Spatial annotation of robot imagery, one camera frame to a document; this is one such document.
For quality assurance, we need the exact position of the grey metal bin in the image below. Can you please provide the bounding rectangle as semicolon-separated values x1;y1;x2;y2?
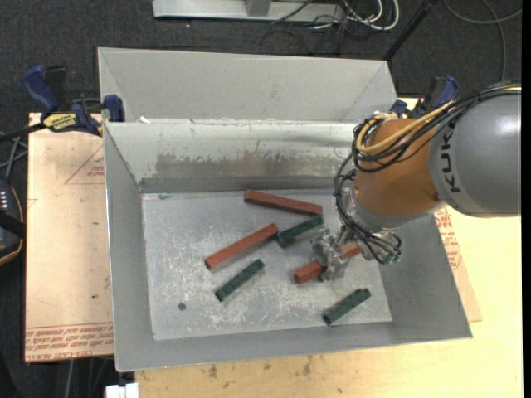
97;46;474;373

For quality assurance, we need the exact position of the brown cardboard board, red print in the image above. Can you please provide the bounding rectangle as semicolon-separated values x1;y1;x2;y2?
24;112;484;364

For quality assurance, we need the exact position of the dark green flat block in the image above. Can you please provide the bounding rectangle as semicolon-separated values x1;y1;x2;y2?
276;215;325;249
322;288;373;327
214;258;266;303

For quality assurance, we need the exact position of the red-brown block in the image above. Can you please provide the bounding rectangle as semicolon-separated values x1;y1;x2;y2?
293;241;361;285
204;222;280;273
243;188;324;218

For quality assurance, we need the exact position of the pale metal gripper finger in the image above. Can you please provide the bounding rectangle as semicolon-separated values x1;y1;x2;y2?
319;258;348;282
311;230;338;265

